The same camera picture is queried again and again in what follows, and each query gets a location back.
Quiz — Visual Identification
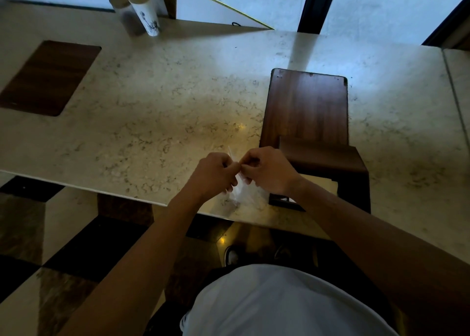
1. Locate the person's right hand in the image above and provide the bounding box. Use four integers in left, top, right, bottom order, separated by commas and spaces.
239, 146, 302, 197

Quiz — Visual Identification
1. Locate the person's left hand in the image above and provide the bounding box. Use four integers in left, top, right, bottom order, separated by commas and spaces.
187, 152, 242, 204

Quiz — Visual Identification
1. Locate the clear plastic wrapper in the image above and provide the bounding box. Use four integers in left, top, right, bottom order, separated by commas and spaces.
225, 147, 271, 212

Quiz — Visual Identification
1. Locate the person's left forearm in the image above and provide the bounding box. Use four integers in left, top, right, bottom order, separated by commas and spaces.
57, 191, 212, 336

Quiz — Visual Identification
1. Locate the person's right forearm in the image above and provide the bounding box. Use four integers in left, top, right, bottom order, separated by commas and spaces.
284, 176, 470, 336

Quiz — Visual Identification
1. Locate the dark wooden tissue box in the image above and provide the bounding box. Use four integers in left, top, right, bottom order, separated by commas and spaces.
259, 68, 371, 214

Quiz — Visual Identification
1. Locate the person's left shoe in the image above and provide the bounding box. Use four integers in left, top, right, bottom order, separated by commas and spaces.
223, 245, 244, 267

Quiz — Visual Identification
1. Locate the person's shoe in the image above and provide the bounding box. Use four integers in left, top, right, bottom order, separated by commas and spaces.
273, 243, 295, 264
223, 245, 244, 267

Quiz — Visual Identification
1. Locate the person's right shoe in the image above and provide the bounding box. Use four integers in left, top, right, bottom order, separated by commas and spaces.
273, 243, 295, 264

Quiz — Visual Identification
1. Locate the person's white shirt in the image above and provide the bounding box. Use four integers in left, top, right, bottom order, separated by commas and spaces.
181, 264, 400, 336

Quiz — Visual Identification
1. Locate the gold framed mirror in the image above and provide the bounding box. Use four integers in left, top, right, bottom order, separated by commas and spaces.
176, 0, 275, 30

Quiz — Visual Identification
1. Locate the white printed paper cup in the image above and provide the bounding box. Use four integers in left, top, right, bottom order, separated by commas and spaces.
128, 0, 161, 37

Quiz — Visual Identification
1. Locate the plain paper cup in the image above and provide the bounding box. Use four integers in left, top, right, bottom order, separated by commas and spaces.
109, 0, 147, 37

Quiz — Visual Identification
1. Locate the brown wooden placemat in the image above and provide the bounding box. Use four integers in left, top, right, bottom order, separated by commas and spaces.
0, 40, 102, 117

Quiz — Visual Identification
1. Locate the dark door frame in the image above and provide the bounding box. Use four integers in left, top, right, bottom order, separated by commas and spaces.
297, 0, 341, 35
422, 0, 470, 48

